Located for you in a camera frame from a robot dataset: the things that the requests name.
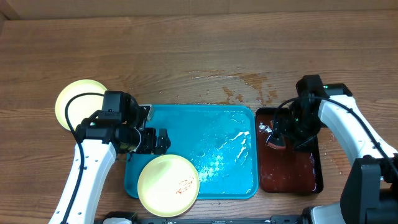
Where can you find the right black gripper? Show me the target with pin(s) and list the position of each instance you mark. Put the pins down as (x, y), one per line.
(286, 131)

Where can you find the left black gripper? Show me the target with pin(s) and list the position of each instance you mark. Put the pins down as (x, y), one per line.
(148, 147)

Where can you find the red black sponge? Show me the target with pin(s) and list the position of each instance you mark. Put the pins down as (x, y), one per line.
(275, 139)

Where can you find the yellow plate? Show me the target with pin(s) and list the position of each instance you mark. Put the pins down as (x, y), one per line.
(81, 107)
(168, 185)

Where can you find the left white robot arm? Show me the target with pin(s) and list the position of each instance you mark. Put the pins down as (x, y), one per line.
(119, 127)

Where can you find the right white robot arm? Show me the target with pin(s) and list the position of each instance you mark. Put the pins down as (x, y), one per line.
(370, 192)

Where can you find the dark red water tray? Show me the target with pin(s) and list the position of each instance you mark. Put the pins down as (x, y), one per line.
(286, 170)

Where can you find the teal plastic tray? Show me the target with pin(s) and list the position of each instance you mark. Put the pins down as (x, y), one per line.
(219, 140)

